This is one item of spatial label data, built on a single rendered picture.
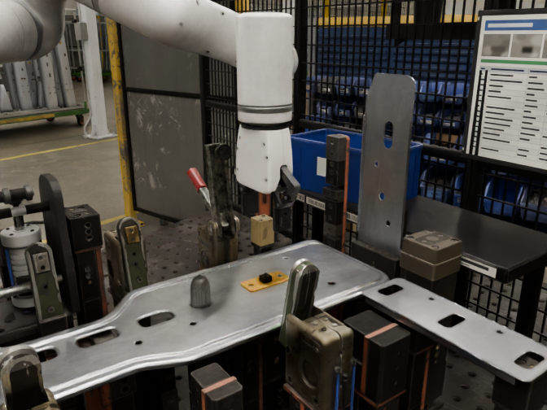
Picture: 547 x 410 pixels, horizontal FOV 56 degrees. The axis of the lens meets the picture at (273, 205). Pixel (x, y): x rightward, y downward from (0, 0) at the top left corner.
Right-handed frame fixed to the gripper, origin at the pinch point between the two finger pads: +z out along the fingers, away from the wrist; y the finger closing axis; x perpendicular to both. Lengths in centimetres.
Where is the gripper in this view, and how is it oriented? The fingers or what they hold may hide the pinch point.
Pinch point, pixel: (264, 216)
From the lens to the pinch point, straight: 84.8
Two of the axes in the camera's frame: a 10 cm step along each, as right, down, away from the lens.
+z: 0.0, 9.5, 3.2
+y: 5.8, 2.6, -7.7
